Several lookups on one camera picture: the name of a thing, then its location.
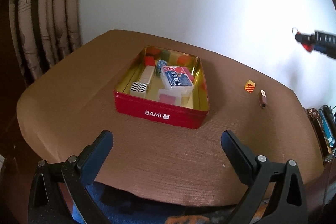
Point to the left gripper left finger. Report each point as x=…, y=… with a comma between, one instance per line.
x=46, y=200

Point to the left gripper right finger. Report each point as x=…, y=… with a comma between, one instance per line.
x=287, y=203

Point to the dental floss plastic box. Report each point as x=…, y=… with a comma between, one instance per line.
x=177, y=79

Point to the clear box with pink insert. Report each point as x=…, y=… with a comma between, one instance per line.
x=170, y=97

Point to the blue patterned small block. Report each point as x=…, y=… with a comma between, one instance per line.
x=160, y=64

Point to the long beige wooden block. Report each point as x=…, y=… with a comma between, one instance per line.
x=147, y=75

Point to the red rectangular block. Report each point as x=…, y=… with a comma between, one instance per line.
x=149, y=61

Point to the small red block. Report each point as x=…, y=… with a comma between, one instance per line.
x=308, y=45

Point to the colourful boxes on cabinet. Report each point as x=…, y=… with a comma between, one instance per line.
x=323, y=122

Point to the small brown wooden block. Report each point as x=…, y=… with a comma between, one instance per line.
x=262, y=98

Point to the yellow orange striped cube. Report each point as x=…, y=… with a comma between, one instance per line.
x=249, y=86

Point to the red gold tin box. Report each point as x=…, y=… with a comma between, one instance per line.
x=194, y=107

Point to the beige patterned curtain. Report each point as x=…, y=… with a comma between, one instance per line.
x=43, y=33

